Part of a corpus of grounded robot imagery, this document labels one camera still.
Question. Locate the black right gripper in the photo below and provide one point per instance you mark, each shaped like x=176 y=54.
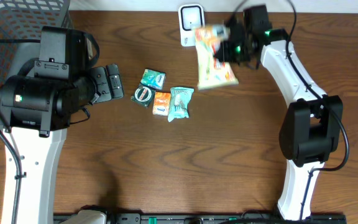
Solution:
x=224 y=56

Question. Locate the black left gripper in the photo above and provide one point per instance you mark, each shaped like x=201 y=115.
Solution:
x=103 y=84

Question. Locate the white snack bag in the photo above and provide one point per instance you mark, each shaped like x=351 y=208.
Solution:
x=212 y=72

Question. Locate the teal tissue pack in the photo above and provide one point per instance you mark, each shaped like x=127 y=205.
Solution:
x=153 y=79

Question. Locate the orange small box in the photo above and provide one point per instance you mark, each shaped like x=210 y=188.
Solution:
x=161 y=103

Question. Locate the teal small packet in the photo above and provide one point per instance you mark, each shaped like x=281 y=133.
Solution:
x=180 y=98

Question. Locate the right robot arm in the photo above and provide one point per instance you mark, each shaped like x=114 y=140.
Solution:
x=312 y=137

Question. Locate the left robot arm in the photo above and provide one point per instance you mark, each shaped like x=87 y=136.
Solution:
x=36 y=106

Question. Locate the white barcode scanner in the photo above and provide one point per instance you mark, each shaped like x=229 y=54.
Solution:
x=190 y=16

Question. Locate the grey plastic mesh basket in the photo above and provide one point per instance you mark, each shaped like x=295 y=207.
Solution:
x=24 y=19

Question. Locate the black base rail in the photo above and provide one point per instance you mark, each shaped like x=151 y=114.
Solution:
x=136 y=218

